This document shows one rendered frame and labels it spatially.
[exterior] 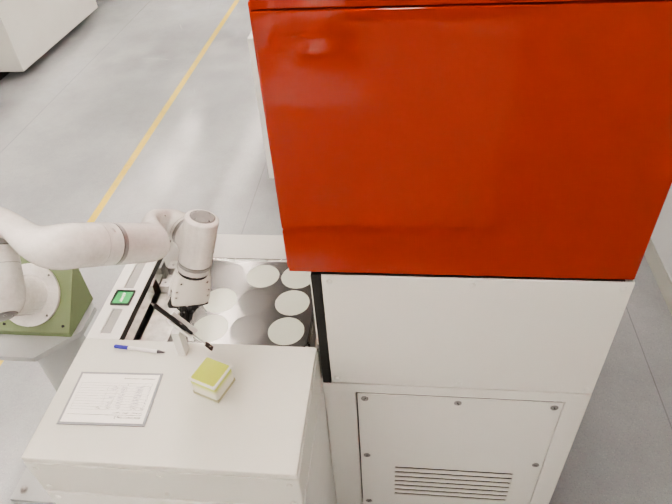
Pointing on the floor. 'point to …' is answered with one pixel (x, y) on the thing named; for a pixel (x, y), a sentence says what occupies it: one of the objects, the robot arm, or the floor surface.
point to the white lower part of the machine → (448, 443)
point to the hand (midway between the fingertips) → (186, 316)
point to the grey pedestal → (46, 352)
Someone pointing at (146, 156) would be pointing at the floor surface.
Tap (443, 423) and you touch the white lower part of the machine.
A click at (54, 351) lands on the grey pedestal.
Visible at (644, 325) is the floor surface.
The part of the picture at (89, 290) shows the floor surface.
